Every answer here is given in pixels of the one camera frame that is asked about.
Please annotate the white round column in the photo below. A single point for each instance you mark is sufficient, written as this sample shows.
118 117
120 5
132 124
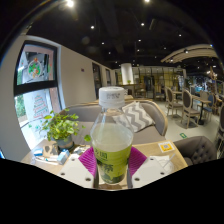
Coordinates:
127 73

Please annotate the small blue white box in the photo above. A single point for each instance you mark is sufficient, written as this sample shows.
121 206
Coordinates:
38 152

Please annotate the printed paper menu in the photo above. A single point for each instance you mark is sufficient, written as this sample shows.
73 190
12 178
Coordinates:
80 150

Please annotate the grey tufted armchair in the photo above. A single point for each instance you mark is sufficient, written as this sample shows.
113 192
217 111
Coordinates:
196 149

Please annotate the group of dining chairs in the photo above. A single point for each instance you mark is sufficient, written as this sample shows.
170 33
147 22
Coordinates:
186 104

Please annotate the wooden cutout table sign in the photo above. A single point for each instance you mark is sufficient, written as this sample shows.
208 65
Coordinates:
50 150

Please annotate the yellow square table sticker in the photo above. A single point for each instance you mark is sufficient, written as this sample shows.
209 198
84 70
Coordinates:
166 146

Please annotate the group of ceiling spotlights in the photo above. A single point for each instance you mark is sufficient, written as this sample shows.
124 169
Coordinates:
70 3

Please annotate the window with festive stickers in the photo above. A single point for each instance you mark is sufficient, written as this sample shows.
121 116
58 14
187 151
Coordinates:
36 86

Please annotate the green potted plant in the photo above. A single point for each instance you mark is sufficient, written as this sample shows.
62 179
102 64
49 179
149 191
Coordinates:
61 126

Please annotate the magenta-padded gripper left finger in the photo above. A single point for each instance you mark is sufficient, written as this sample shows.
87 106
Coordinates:
88 160

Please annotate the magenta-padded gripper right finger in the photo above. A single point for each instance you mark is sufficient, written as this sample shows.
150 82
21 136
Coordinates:
136 160

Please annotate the grey curved sofa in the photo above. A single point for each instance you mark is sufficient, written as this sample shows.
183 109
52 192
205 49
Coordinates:
83 113

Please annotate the grey white chevron pillow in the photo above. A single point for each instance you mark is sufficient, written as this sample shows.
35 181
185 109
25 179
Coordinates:
140 116

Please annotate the light blue tissue pack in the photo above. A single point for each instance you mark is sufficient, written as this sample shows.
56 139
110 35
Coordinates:
63 156

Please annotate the green-labelled clear drink bottle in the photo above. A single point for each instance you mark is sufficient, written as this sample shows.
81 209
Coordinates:
111 150

